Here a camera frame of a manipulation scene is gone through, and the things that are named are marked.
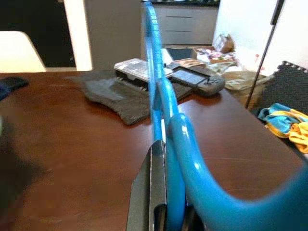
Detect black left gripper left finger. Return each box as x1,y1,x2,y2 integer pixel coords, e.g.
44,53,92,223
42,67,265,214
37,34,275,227
127,140,167,231

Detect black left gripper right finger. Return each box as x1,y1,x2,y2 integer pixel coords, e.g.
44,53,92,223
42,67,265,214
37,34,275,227
182,204,205,231

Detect blue plastic hanger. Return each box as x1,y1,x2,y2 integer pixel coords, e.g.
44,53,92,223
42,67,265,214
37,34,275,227
143,1,308,231

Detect navy garment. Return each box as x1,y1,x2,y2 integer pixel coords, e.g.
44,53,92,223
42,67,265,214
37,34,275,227
0,77,30,101

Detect dark grey cloth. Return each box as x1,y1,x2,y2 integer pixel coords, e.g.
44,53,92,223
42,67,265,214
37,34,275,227
66,69,193,126

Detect black handheld device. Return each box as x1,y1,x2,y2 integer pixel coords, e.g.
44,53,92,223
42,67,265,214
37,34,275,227
166,64,226,97

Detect yellow and blue cloth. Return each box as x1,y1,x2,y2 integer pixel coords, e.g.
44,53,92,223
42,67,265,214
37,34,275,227
257,103,308,154

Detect cardboard box with packets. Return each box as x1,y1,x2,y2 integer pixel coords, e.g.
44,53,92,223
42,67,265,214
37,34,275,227
192,33,241,64

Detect grey drawer cabinet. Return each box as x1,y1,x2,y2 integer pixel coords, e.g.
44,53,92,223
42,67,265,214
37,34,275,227
154,4,219,46

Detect black foam mat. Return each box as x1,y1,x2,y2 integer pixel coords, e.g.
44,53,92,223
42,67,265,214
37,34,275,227
250,61,308,116

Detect thin black pole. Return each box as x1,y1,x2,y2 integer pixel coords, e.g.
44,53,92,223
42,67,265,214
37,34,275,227
245,0,281,109

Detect white chair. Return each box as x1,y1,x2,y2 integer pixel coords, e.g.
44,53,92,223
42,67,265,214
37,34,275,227
0,30,47,73

